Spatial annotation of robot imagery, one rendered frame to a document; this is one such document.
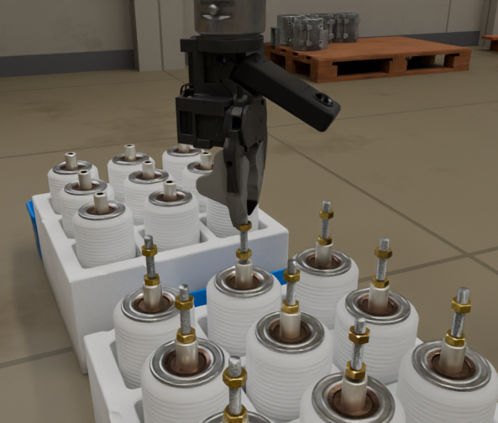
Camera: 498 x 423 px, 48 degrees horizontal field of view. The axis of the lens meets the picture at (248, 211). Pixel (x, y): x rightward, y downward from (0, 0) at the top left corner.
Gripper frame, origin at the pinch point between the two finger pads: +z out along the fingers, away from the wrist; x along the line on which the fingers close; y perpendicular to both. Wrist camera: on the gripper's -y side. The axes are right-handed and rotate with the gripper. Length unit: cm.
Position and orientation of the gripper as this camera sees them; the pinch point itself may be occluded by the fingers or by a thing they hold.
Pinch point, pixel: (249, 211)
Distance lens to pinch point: 66.8
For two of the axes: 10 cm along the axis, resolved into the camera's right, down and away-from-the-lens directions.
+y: -9.3, -1.5, 3.4
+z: 0.0, 9.2, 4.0
